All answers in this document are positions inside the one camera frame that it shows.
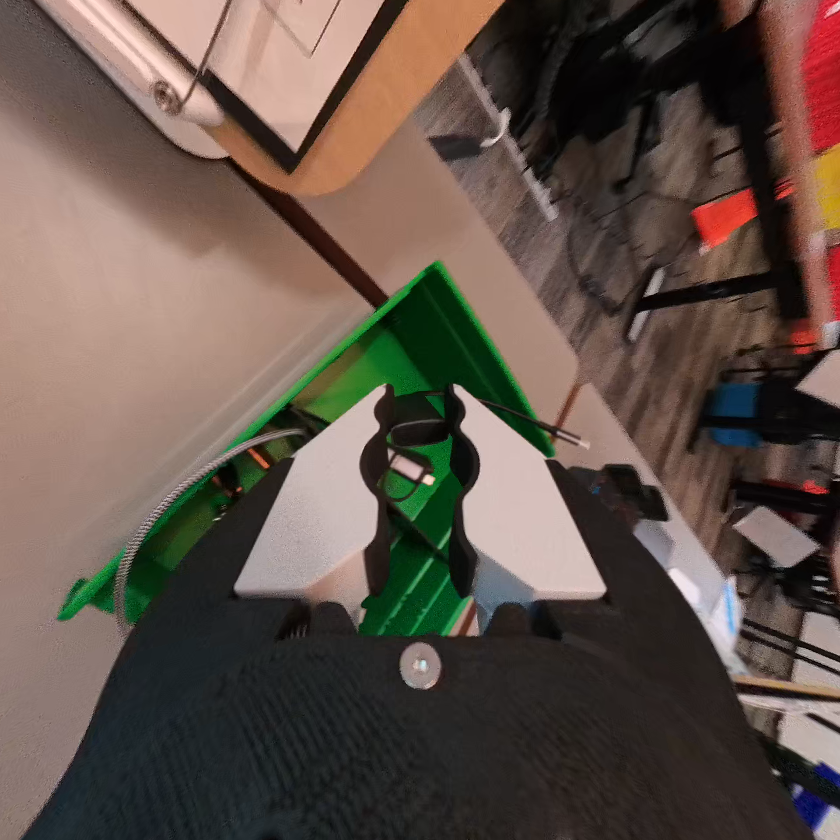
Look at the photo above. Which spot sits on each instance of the wooden clipboard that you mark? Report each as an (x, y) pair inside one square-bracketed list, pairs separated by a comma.
[(394, 98)]

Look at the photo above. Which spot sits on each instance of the small black device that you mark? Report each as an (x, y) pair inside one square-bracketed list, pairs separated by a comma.
[(627, 492)]

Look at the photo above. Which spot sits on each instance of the blue box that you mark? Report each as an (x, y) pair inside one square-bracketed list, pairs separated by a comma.
[(732, 405)]

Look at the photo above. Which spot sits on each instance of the white paper sheet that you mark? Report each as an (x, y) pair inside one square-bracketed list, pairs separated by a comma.
[(262, 65)]

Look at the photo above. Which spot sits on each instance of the orange flat object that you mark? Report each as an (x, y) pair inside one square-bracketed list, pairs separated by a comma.
[(725, 222)]

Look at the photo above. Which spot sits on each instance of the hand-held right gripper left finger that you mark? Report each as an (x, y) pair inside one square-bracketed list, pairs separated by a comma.
[(308, 518)]

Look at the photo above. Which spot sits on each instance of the green plastic bin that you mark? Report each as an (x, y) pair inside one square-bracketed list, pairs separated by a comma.
[(446, 328)]

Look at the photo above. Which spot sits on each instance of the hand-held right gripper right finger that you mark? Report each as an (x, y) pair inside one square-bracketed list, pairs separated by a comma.
[(525, 518)]

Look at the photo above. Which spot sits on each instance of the white power strip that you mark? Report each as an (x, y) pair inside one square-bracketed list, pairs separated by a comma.
[(508, 138)]

